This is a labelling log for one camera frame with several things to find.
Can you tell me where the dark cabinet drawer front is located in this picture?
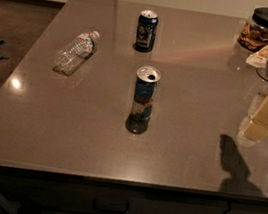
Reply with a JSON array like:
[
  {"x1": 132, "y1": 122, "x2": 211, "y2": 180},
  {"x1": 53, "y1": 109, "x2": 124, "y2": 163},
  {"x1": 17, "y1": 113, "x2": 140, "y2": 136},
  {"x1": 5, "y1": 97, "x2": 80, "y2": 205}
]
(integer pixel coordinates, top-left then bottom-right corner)
[{"x1": 0, "y1": 175, "x2": 228, "y2": 214}]

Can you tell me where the glass jar with black lid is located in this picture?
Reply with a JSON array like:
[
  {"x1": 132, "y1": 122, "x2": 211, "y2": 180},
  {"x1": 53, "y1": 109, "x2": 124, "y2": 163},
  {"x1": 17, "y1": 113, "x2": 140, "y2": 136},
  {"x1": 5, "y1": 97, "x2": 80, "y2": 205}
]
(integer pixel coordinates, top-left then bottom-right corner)
[{"x1": 238, "y1": 7, "x2": 268, "y2": 52}]

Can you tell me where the dark drawer handle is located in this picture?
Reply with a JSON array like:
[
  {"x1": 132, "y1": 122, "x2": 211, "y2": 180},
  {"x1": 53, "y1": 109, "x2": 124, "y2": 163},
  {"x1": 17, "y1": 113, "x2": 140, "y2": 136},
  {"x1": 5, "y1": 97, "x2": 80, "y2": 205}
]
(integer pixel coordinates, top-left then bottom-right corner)
[{"x1": 92, "y1": 197, "x2": 130, "y2": 214}]

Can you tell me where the Red Bull can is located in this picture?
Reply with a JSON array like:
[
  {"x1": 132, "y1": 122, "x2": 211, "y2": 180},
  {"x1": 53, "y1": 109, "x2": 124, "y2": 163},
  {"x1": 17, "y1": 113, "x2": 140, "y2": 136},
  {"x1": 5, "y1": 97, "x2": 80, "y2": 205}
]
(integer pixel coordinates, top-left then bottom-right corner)
[{"x1": 131, "y1": 65, "x2": 161, "y2": 121}]

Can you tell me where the clear plastic water bottle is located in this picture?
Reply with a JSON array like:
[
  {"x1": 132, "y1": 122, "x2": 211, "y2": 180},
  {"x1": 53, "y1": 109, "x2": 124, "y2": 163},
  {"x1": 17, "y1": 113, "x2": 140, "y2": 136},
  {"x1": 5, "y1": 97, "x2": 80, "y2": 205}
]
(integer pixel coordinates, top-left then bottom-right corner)
[{"x1": 54, "y1": 31, "x2": 100, "y2": 76}]

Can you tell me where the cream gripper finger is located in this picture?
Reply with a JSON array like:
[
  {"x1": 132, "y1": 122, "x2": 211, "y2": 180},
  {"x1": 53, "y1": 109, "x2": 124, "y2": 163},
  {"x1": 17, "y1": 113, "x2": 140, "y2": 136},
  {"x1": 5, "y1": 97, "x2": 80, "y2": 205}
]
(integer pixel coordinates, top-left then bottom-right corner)
[{"x1": 241, "y1": 93, "x2": 268, "y2": 143}]

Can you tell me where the dark blue soda can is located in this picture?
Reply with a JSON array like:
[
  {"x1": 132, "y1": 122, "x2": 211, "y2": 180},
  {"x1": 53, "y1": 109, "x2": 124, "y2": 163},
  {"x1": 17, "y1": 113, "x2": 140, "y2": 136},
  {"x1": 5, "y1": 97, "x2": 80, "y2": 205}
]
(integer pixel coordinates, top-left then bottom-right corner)
[{"x1": 135, "y1": 10, "x2": 159, "y2": 52}]

